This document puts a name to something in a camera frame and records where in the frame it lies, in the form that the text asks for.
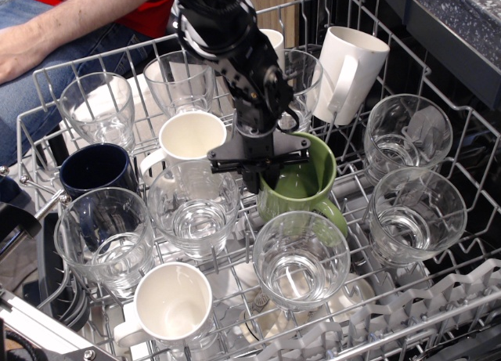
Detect white mug back right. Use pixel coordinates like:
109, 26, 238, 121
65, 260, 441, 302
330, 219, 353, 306
313, 26, 390, 126

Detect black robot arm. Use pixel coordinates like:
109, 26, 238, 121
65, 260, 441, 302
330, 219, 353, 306
175, 0, 310, 193

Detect clear glass front left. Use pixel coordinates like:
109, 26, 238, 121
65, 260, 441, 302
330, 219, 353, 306
54, 187, 155, 298

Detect person forearm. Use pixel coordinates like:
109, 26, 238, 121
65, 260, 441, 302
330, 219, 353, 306
1, 0, 149, 84

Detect clear glass back left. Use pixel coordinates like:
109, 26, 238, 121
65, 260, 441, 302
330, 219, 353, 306
59, 72, 135, 152

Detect clear glass middle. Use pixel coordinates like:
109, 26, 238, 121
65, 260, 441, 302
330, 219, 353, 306
147, 161, 240, 261

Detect white mug back centre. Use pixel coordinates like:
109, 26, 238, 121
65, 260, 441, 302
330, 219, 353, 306
261, 28, 285, 71

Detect clear glass right lower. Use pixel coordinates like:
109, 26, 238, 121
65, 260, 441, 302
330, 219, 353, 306
368, 167, 467, 267

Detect green ceramic mug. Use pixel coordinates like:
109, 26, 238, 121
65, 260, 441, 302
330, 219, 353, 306
257, 132, 348, 236

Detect cream mug front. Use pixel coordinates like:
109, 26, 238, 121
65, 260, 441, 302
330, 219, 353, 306
114, 262, 213, 347

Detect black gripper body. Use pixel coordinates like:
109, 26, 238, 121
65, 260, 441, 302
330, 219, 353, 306
207, 132, 311, 174

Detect clear glass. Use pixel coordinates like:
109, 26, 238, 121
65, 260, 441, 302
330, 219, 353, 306
368, 167, 467, 267
277, 49, 323, 132
253, 211, 351, 312
147, 161, 240, 261
142, 50, 214, 117
54, 187, 155, 298
364, 94, 453, 185
59, 72, 135, 152

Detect grey wire dishwasher rack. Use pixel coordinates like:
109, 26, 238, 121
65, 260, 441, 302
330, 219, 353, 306
15, 0, 501, 361

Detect dark blue mug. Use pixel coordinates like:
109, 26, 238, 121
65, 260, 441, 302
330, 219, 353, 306
59, 143, 139, 200

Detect clear glass back centre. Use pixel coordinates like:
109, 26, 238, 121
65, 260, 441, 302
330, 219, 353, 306
277, 49, 323, 132

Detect grey plastic tine holder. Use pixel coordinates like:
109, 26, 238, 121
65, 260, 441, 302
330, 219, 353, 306
248, 258, 500, 360

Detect clear glass right upper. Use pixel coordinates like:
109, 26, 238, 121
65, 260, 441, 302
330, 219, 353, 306
364, 94, 453, 185

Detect clear glass front centre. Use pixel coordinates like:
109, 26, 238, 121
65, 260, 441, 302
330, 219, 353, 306
253, 211, 351, 312

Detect white mug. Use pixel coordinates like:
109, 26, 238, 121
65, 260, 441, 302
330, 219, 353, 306
261, 28, 285, 71
313, 26, 390, 126

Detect cream mug centre left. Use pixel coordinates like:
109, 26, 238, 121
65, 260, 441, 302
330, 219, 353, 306
139, 111, 227, 185

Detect person leg blue jeans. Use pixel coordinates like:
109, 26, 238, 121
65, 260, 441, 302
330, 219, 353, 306
0, 0, 153, 167

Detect red shirt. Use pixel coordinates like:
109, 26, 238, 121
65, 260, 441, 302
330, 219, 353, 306
34, 0, 174, 38

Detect cream mug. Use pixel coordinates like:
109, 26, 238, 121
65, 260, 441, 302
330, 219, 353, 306
139, 111, 227, 185
114, 262, 213, 347

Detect dark speckled countertop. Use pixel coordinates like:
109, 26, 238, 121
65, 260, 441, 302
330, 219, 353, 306
385, 0, 500, 110

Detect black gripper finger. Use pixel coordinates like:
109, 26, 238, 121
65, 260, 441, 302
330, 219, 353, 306
261, 163, 283, 190
240, 167, 261, 194

